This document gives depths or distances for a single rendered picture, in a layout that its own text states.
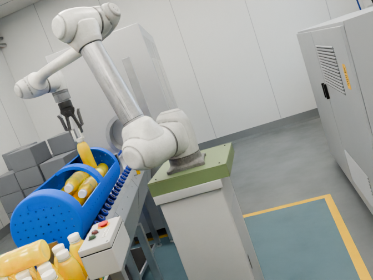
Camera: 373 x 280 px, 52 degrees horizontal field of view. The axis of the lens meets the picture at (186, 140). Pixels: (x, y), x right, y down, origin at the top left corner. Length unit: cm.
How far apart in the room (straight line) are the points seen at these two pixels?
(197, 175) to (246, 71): 493
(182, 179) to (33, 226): 63
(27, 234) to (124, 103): 64
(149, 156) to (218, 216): 43
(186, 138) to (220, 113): 491
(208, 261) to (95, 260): 76
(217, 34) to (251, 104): 130
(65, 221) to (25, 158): 400
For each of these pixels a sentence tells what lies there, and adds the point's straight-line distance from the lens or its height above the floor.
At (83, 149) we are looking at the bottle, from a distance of 224.
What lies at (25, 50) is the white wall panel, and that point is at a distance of 766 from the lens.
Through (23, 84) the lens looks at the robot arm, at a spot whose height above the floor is 169.
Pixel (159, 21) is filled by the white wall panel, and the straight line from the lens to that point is 667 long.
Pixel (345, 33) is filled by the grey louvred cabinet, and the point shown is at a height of 138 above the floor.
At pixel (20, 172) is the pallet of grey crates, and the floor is 91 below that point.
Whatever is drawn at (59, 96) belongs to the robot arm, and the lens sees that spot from 222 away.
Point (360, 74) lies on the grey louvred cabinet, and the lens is 216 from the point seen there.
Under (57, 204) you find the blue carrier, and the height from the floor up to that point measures 117.
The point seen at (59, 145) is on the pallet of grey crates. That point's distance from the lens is 571.
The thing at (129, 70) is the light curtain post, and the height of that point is 160.
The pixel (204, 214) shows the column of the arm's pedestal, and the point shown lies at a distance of 173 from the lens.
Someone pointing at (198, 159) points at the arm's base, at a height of 108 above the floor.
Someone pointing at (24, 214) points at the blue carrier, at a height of 118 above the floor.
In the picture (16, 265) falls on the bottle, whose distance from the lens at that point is 128.
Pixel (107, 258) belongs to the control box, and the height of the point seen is 105.
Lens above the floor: 150
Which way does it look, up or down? 10 degrees down
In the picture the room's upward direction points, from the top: 20 degrees counter-clockwise
